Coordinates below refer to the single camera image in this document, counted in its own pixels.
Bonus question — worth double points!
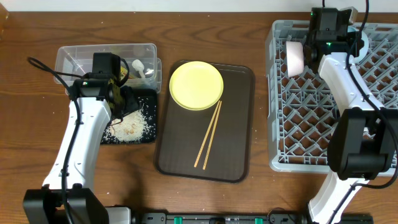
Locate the green yellow snack wrapper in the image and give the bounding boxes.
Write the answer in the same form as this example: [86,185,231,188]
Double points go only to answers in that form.
[120,67,128,79]

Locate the pink white bowl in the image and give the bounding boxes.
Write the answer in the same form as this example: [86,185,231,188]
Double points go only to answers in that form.
[285,41,305,77]

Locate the white tissue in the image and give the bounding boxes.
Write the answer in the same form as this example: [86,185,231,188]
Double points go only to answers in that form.
[132,59,146,79]

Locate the light blue bowl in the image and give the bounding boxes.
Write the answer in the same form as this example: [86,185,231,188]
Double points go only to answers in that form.
[347,26,369,63]

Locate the yellow round plate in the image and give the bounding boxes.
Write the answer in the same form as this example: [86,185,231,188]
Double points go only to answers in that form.
[169,61,224,111]

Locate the wooden chopstick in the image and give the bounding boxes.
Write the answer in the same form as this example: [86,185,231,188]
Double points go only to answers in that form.
[202,101,222,170]
[194,101,221,167]

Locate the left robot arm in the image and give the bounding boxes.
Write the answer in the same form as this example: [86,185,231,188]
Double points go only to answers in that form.
[23,52,140,223]

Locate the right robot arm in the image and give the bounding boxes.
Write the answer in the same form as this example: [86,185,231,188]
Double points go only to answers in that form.
[303,7,397,223]

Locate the clear plastic waste bin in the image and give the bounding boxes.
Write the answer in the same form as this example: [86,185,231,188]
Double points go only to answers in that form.
[55,43,162,93]

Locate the grey dishwasher rack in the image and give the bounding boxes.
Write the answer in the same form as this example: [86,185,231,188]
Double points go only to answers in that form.
[266,20,397,174]

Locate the small white tissue scrap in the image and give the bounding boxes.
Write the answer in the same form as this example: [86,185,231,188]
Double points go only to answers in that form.
[145,69,154,76]

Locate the black plastic tray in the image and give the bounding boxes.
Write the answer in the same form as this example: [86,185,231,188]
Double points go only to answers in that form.
[99,88,158,145]

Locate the dark brown serving tray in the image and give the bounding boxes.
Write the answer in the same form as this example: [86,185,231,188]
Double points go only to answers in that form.
[154,63,255,183]

